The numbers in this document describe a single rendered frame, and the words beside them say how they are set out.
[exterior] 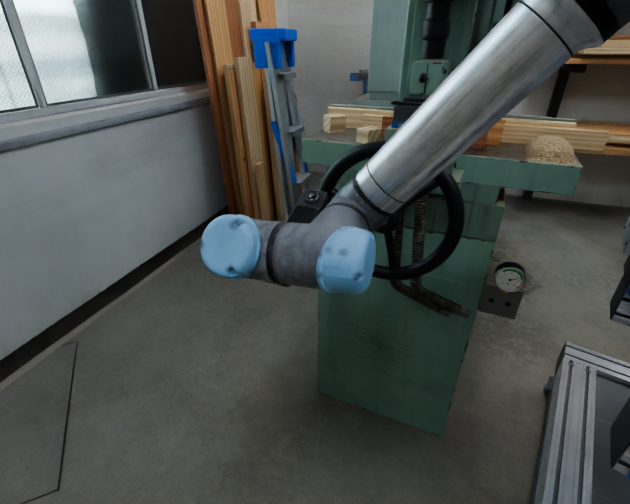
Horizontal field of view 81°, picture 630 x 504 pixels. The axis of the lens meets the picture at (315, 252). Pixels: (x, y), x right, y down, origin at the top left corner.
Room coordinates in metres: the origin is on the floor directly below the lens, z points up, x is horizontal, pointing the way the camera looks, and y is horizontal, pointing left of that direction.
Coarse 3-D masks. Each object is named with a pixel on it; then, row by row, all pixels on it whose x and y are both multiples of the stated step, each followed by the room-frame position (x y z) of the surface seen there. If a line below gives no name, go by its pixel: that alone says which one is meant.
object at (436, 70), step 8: (416, 64) 0.94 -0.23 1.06; (424, 64) 0.94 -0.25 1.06; (432, 64) 0.93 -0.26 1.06; (440, 64) 0.92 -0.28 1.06; (448, 64) 1.00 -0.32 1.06; (416, 72) 0.94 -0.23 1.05; (424, 72) 0.94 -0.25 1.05; (432, 72) 0.93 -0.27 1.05; (440, 72) 0.92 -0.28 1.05; (416, 80) 0.94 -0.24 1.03; (432, 80) 0.93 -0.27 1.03; (440, 80) 0.92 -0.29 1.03; (416, 88) 0.94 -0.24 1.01; (424, 88) 0.93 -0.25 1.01; (432, 88) 0.93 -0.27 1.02; (424, 96) 0.97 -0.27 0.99
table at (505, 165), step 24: (312, 144) 0.92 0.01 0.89; (336, 144) 0.90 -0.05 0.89; (360, 144) 0.88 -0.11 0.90; (504, 144) 0.87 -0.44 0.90; (360, 168) 0.87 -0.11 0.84; (456, 168) 0.78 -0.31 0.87; (480, 168) 0.77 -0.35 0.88; (504, 168) 0.75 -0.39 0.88; (528, 168) 0.73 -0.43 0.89; (552, 168) 0.71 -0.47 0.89; (576, 168) 0.70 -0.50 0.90; (432, 192) 0.71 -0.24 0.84; (552, 192) 0.71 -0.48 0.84
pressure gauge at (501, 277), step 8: (504, 264) 0.69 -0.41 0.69; (512, 264) 0.68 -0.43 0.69; (496, 272) 0.68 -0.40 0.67; (504, 272) 0.67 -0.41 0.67; (512, 272) 0.67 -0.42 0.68; (520, 272) 0.66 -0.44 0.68; (496, 280) 0.68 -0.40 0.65; (504, 280) 0.67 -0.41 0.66; (512, 280) 0.66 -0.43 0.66; (520, 280) 0.66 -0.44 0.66; (504, 288) 0.67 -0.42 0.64; (512, 288) 0.66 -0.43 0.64; (520, 288) 0.65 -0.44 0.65
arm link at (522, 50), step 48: (528, 0) 0.41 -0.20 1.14; (576, 0) 0.37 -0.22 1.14; (624, 0) 0.36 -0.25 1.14; (480, 48) 0.43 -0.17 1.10; (528, 48) 0.39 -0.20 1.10; (576, 48) 0.39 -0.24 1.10; (432, 96) 0.44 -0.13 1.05; (480, 96) 0.40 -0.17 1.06; (384, 144) 0.47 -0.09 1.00; (432, 144) 0.42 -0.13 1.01; (384, 192) 0.44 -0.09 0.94
